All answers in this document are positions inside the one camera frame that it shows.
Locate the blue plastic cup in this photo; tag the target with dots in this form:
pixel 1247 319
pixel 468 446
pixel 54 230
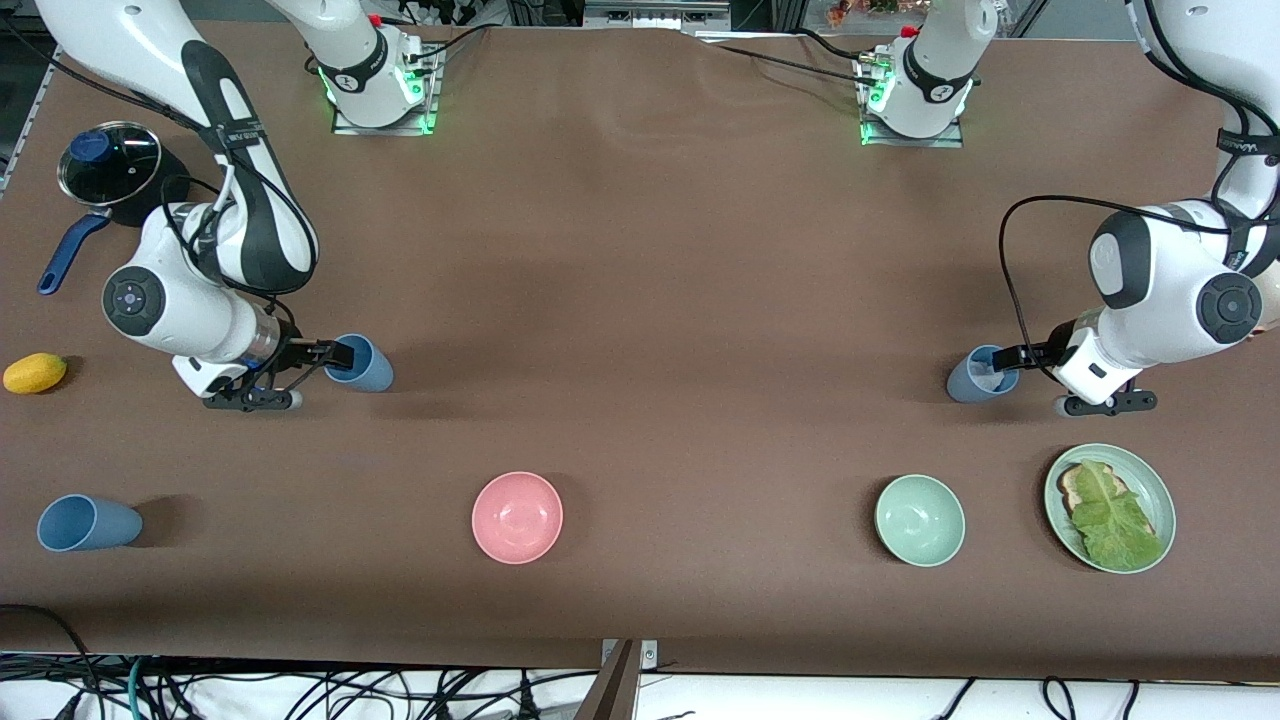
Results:
pixel 100 525
pixel 962 385
pixel 375 375

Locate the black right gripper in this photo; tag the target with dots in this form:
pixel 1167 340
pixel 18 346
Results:
pixel 296 353

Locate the pale green plate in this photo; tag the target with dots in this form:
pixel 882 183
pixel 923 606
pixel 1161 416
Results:
pixel 1152 482

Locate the white crumpled paper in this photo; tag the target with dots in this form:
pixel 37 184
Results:
pixel 988 378

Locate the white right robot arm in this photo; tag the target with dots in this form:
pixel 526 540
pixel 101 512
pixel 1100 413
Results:
pixel 250 220

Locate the aluminium frame rail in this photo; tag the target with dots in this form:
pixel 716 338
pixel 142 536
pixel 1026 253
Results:
pixel 12 150

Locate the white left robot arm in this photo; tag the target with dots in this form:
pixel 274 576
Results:
pixel 1160 280

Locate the toast slice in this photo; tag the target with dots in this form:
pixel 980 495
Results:
pixel 1070 490

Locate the pink bowl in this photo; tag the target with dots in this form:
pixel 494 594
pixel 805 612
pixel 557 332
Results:
pixel 517 518

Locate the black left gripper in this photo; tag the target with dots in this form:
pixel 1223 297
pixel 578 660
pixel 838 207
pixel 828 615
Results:
pixel 1043 353

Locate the yellow lemon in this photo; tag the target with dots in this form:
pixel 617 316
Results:
pixel 35 373

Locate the green lettuce leaf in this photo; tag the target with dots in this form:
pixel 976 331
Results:
pixel 1115 525

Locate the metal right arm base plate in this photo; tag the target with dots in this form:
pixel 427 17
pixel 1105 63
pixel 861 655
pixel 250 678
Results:
pixel 345 125

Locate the brown camera pole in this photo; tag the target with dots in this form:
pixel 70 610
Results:
pixel 612 690

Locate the silver mounting bracket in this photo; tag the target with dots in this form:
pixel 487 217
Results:
pixel 650 655

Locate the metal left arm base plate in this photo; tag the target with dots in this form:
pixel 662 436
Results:
pixel 945 140

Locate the glass lid with blue knob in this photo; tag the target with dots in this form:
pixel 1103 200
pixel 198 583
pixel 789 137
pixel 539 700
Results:
pixel 120 175

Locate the grey control box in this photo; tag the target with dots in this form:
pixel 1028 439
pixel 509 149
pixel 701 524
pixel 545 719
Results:
pixel 655 14

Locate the pale green bowl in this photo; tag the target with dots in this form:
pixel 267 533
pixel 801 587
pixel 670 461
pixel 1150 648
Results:
pixel 920 520

